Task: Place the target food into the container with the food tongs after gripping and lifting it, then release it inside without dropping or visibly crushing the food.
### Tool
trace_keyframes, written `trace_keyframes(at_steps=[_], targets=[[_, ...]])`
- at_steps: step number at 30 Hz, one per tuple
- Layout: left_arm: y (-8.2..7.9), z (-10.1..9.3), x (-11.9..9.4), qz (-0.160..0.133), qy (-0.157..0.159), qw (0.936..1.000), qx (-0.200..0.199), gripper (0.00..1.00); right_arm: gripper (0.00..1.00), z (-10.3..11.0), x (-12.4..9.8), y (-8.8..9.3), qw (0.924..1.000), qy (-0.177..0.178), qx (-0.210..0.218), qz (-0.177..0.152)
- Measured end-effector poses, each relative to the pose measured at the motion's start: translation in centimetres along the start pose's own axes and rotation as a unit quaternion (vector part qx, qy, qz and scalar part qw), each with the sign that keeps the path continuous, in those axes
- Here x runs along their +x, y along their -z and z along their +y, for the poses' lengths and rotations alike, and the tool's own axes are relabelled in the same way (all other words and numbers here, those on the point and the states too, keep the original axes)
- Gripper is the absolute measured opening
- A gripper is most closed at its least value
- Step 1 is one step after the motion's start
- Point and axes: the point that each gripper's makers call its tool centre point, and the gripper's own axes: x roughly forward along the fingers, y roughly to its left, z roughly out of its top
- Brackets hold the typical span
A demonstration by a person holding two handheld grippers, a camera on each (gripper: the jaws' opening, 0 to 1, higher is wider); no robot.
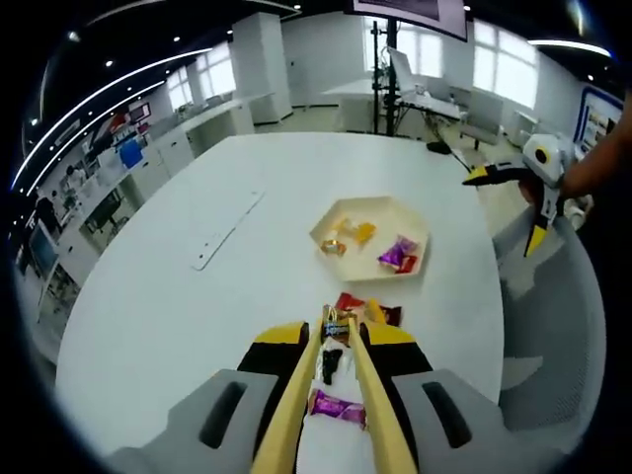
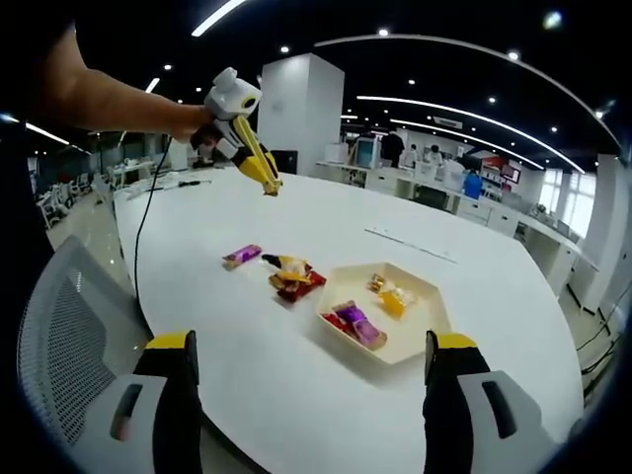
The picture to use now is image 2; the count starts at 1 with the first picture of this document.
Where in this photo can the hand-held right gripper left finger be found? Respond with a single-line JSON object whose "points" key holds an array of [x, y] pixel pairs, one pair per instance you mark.
{"points": [[178, 395]]}

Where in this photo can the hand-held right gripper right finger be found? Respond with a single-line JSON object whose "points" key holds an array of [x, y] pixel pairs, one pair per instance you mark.
{"points": [[449, 395]]}

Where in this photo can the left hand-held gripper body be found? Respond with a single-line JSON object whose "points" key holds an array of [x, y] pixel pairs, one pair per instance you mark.
{"points": [[229, 96]]}

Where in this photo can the cream plastic food tongs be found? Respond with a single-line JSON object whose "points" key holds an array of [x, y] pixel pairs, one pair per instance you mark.
{"points": [[245, 132]]}

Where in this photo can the cream hexagonal container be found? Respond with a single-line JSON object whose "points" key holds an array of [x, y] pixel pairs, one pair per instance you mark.
{"points": [[424, 316]]}

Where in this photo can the purple food snack packet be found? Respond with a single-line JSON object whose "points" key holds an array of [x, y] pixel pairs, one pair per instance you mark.
{"points": [[242, 255], [359, 323]]}

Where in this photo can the brown orange food snack packet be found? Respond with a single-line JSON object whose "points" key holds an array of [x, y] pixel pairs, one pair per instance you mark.
{"points": [[279, 280]]}

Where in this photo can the dark red food snack packet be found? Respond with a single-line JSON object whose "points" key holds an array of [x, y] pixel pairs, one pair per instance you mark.
{"points": [[303, 289]]}

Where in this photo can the small gold candy food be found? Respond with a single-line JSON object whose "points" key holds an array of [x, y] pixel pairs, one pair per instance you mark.
{"points": [[377, 282]]}

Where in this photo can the small red candy food packet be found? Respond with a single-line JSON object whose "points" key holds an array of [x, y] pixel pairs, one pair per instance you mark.
{"points": [[330, 321]]}

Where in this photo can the person's left hand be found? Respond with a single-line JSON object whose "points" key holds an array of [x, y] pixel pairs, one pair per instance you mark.
{"points": [[190, 121]]}

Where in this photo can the small black tool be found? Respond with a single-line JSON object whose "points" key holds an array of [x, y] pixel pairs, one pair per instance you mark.
{"points": [[192, 183]]}

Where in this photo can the light blue screen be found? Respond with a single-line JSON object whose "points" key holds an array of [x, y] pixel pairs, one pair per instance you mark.
{"points": [[368, 153]]}

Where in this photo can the white mesh office chair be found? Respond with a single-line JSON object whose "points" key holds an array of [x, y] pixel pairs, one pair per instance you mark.
{"points": [[69, 326]]}

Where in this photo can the white office desk row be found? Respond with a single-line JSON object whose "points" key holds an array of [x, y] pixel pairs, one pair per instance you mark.
{"points": [[503, 212]]}

